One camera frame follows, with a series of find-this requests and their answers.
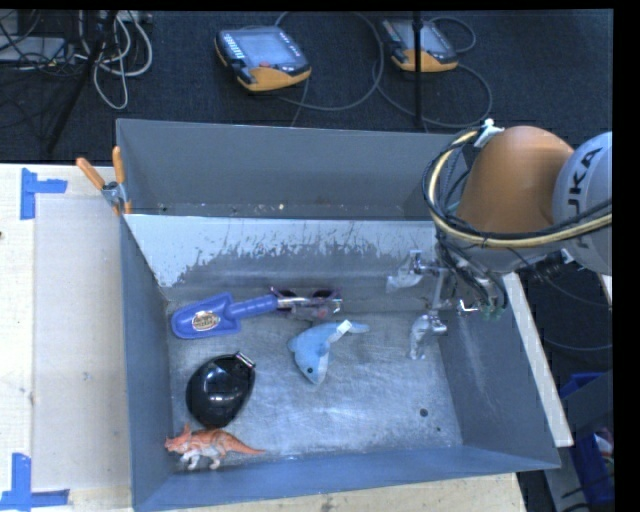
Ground orange toy dinosaur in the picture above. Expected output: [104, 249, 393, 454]
[163, 423, 268, 472]

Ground blue toy shovel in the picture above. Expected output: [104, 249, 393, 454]
[170, 291, 280, 341]

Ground black egg-shaped case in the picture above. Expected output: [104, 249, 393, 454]
[184, 350, 258, 430]

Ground blue plush dolphin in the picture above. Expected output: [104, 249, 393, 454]
[286, 319, 372, 387]

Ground pale wood board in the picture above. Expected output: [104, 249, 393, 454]
[30, 191, 133, 495]

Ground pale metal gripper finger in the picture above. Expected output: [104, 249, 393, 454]
[385, 250, 427, 295]
[409, 310, 449, 361]

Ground purple sunglasses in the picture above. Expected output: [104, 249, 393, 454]
[269, 285, 345, 322]

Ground grey metal bin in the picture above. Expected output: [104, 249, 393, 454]
[114, 117, 574, 512]

